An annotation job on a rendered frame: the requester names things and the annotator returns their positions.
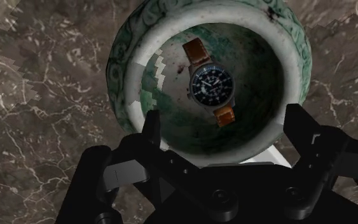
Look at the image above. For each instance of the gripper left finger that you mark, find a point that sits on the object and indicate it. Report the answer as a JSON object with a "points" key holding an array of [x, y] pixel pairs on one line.
{"points": [[154, 167]]}

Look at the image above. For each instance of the green and white ceramic bowl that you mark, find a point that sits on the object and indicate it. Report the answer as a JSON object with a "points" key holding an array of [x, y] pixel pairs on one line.
{"points": [[154, 43]]}

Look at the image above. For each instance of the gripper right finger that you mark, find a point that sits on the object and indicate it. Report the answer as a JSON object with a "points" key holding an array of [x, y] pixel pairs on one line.
{"points": [[315, 149]]}

